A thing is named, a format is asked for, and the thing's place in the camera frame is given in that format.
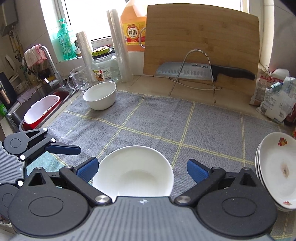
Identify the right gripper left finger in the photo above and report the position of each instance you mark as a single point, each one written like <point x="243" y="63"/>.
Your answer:
<point x="54" y="203"/>

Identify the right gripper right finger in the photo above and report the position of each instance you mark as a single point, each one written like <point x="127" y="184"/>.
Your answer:
<point x="229" y="204"/>

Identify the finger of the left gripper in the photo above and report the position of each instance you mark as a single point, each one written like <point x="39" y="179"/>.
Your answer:
<point x="8" y="192"/>
<point x="29" y="145"/>

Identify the white plate with fruit print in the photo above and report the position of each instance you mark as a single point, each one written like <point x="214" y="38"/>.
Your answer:
<point x="275" y="168"/>

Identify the white bowl plain large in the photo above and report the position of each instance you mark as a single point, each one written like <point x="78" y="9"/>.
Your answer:
<point x="134" y="171"/>

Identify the steel kitchen sink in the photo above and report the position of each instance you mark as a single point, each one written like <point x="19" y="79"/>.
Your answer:
<point x="16" y="113"/>

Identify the red white plastic basin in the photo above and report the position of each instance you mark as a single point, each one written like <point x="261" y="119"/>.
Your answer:
<point x="42" y="108"/>

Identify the grey checked dish mat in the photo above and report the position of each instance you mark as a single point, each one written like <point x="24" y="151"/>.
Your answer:
<point x="177" y="128"/>

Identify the metal sink faucet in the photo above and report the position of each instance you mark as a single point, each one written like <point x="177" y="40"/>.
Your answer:
<point x="46" y="70"/>

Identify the clear glass mug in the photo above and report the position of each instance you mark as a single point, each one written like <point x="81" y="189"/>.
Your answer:
<point x="79" y="79"/>

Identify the white bowl plain back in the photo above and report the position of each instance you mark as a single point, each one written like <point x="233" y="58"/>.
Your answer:
<point x="101" y="96"/>

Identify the pink cloth on faucet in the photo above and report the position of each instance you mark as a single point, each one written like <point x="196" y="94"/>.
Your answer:
<point x="34" y="56"/>

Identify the green dish soap bottle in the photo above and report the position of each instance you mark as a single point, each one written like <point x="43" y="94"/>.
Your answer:
<point x="66" y="41"/>

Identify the glass jar green lid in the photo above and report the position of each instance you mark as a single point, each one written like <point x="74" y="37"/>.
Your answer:
<point x="104" y="65"/>

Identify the white blue clipped bag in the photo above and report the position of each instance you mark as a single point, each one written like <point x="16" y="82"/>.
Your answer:
<point x="278" y="101"/>

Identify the plastic wrap roll thin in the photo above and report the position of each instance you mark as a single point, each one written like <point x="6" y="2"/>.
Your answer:
<point x="86" y="51"/>

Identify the plastic cup stack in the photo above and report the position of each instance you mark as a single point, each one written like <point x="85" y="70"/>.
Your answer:
<point x="119" y="44"/>

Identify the white red salt bag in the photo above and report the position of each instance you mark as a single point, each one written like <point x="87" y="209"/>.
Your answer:
<point x="264" y="80"/>

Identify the orange cooking wine jug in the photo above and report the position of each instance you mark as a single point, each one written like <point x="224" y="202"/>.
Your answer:
<point x="133" y="21"/>

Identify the bamboo cutting board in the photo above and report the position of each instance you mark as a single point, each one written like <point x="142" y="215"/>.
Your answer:
<point x="200" y="33"/>

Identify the metal wire board stand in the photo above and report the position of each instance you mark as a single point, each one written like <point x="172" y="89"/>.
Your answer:
<point x="196" y="71"/>

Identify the black handled kitchen knife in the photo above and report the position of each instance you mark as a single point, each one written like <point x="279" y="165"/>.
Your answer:
<point x="170" y="69"/>

